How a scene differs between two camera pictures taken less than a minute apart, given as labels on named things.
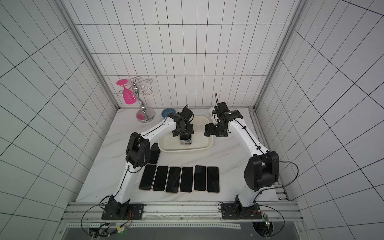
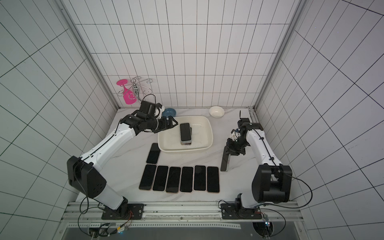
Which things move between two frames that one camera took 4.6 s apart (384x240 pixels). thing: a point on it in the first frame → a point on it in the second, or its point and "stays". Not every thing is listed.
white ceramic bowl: [212, 109] stays
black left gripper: [190, 130] → [164, 125]
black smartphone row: [186, 179] stays
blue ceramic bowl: [166, 111] stays
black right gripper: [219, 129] → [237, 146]
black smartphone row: [173, 180] stays
